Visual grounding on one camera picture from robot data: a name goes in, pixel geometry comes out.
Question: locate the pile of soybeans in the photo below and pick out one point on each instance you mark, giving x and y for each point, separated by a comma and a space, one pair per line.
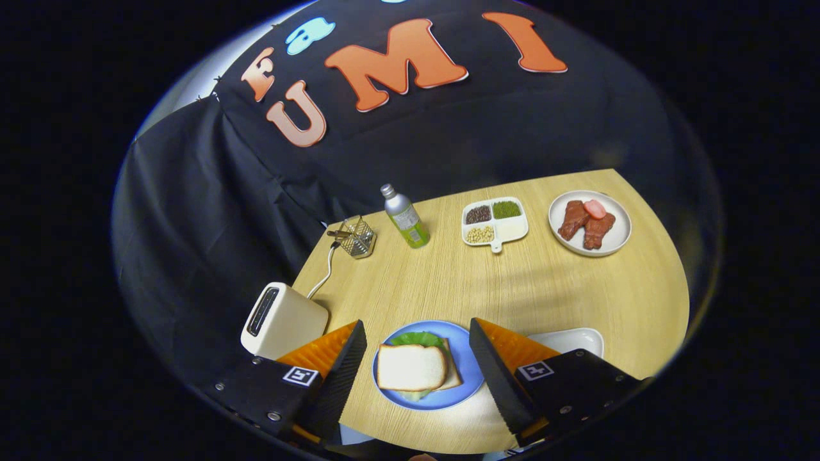
480, 234

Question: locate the green labelled metal bottle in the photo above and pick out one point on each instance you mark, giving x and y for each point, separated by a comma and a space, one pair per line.
405, 218

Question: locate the pile of dark red beans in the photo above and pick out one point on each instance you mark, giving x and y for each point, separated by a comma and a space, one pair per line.
478, 214

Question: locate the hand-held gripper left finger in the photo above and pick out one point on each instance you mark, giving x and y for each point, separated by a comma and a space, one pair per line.
343, 378

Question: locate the toasted bread slice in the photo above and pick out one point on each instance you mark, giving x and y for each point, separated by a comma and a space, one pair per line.
410, 367

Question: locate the white rectangular dish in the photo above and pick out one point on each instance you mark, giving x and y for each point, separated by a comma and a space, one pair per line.
570, 339

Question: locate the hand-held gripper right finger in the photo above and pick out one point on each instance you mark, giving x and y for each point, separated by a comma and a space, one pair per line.
496, 378

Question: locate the blue plate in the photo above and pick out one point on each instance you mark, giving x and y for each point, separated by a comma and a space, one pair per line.
464, 365

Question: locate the round white plate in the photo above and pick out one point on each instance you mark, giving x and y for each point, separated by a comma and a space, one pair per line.
618, 237

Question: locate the pile of green beans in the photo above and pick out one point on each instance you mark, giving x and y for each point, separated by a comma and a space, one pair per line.
506, 209

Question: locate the cream toaster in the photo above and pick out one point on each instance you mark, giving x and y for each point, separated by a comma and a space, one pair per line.
288, 323

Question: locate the brown meat piece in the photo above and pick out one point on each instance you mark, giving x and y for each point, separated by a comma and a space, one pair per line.
599, 232
573, 219

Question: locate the pink sausage slice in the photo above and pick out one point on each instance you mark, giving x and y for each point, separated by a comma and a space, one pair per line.
594, 208

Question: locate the white divided dish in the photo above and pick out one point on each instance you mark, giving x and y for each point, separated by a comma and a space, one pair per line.
512, 228

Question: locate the white bread slice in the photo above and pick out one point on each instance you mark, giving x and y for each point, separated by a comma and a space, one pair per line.
453, 374

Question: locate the green lettuce leaf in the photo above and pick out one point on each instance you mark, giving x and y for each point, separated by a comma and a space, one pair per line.
416, 339

